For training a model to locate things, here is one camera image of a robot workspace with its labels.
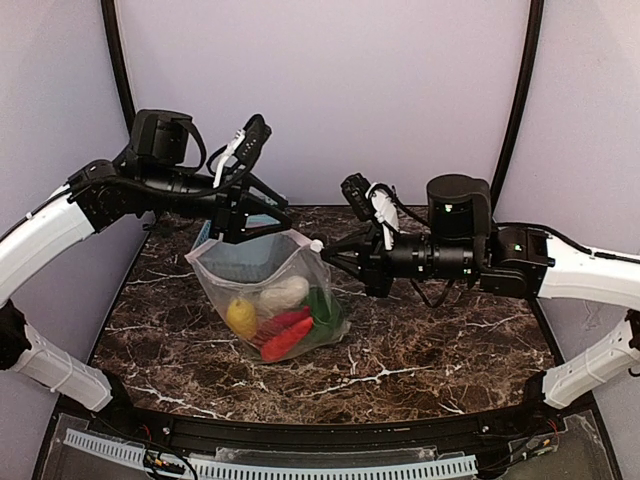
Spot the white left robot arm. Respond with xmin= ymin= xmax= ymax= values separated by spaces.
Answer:
xmin=1 ymin=109 xmax=291 ymax=416

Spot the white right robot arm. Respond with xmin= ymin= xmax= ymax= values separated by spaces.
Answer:
xmin=321 ymin=173 xmax=639 ymax=311

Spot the clear zip top bag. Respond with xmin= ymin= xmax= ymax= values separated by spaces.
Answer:
xmin=186 ymin=230 xmax=350 ymax=364

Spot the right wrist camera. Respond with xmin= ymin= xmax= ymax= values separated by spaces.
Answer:
xmin=340 ymin=173 xmax=400 ymax=251

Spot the black left corner post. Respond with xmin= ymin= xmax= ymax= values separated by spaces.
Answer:
xmin=100 ymin=0 xmax=136 ymax=132

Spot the green bok choy toy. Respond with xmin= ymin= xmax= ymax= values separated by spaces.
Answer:
xmin=304 ymin=287 xmax=349 ymax=347

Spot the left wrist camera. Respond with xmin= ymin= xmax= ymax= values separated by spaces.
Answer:
xmin=205 ymin=113 xmax=272 ymax=193

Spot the orange carrot toy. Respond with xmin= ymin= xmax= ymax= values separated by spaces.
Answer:
xmin=260 ymin=316 xmax=314 ymax=363

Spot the black right corner post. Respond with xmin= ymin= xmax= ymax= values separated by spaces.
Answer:
xmin=490 ymin=0 xmax=545 ymax=210

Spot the white slotted cable duct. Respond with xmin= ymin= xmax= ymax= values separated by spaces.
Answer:
xmin=63 ymin=428 xmax=478 ymax=479

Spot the red chili pepper toy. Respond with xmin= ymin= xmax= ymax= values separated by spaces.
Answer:
xmin=255 ymin=306 xmax=311 ymax=341

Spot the black front table rail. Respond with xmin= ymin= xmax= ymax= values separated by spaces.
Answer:
xmin=90 ymin=402 xmax=565 ymax=456

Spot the white napa cabbage toy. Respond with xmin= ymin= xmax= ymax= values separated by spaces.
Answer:
xmin=258 ymin=275 xmax=310 ymax=314

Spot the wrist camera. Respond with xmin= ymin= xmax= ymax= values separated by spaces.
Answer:
xmin=340 ymin=173 xmax=400 ymax=251
xmin=205 ymin=113 xmax=272 ymax=193

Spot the light blue plastic basket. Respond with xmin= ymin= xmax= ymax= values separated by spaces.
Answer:
xmin=185 ymin=194 xmax=289 ymax=283

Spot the black corner post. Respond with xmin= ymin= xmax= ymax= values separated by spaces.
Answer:
xmin=100 ymin=0 xmax=136 ymax=132
xmin=490 ymin=0 xmax=545 ymax=210

